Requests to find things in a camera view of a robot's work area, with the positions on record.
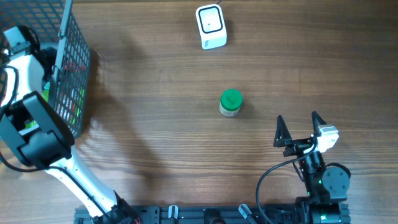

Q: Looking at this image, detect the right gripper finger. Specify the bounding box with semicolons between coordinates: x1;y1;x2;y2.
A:
312;111;326;133
273;115;292;147

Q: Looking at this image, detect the green lid jar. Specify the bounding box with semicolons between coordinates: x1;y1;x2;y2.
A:
219;89;243;117

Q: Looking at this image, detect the red stick packet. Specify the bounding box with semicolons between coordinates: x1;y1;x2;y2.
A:
62;62;86;73

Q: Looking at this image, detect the green snack bag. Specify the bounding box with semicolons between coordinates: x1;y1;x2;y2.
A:
25;82;50;129

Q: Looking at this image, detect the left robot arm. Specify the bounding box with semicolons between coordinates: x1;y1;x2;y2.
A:
1;26;141;223

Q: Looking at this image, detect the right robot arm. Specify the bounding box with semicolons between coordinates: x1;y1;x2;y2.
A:
267;111;351;224

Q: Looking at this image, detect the white barcode scanner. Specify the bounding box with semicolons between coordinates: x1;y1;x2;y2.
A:
195;4;227;50

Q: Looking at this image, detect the grey plastic mesh basket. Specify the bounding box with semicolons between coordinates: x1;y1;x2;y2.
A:
1;0;91;138

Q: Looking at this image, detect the right black camera cable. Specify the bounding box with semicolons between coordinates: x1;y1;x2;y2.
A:
255;139;318;224

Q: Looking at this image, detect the black camera cable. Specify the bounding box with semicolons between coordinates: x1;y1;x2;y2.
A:
0;25;113;218
255;139;318;224

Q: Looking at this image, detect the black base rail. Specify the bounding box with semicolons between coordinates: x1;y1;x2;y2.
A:
73;203;351;224

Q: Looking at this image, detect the left black camera cable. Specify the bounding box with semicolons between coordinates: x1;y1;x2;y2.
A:
0;25;113;218

